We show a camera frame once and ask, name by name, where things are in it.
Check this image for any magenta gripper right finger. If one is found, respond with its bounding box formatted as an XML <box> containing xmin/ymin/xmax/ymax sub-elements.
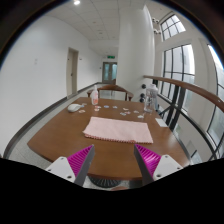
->
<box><xmin>134</xmin><ymin>144</ymin><xmax>182</xmax><ymax>186</ymax></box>

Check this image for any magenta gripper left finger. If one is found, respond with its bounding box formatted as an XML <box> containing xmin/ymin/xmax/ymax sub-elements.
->
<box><xmin>46</xmin><ymin>145</ymin><xmax>95</xmax><ymax>186</ymax></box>

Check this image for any pink folded towel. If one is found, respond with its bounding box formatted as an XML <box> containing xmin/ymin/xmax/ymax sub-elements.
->
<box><xmin>83</xmin><ymin>117</ymin><xmax>153</xmax><ymax>144</ymax></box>

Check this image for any white paper card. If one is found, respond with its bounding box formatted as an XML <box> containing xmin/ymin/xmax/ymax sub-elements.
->
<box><xmin>155</xmin><ymin>118</ymin><xmax>168</xmax><ymax>127</ymax></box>

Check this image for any clear plastic water bottle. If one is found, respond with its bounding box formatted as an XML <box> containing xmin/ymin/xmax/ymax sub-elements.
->
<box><xmin>144</xmin><ymin>84</ymin><xmax>158</xmax><ymax>113</ymax></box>

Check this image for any wooden chair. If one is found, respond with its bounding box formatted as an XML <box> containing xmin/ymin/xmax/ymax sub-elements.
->
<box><xmin>97</xmin><ymin>84</ymin><xmax>134</xmax><ymax>101</ymax></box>

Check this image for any clear spray bottle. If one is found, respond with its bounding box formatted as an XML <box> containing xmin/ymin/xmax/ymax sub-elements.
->
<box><xmin>91</xmin><ymin>85</ymin><xmax>98</xmax><ymax>105</ymax></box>

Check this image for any wooden handrail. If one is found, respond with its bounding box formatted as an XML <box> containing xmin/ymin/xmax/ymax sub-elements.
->
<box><xmin>144</xmin><ymin>75</ymin><xmax>224</xmax><ymax>113</ymax></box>

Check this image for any double glass door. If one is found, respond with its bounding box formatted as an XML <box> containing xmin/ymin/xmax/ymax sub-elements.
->
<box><xmin>102</xmin><ymin>62</ymin><xmax>117</xmax><ymax>84</ymax></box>

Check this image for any white round column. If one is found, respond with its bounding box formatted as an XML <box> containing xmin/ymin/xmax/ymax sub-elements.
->
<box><xmin>116</xmin><ymin>6</ymin><xmax>155</xmax><ymax>102</ymax></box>

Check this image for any beige side door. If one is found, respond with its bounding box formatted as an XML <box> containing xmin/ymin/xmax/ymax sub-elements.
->
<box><xmin>66</xmin><ymin>48</ymin><xmax>79</xmax><ymax>97</ymax></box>

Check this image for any black table pedestal base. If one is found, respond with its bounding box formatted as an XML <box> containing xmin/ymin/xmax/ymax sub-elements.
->
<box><xmin>90</xmin><ymin>177</ymin><xmax>120</xmax><ymax>188</ymax></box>

